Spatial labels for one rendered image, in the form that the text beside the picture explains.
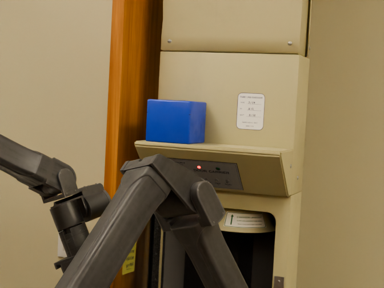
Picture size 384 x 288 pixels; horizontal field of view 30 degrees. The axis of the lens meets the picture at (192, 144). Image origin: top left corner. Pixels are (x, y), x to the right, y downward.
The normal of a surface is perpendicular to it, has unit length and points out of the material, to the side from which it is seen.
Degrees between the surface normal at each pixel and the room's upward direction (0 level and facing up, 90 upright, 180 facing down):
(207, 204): 76
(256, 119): 90
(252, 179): 135
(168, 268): 90
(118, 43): 90
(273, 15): 90
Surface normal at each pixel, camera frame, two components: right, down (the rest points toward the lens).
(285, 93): -0.35, 0.03
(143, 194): 0.62, -0.11
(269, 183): -0.29, 0.73
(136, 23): 0.94, 0.07
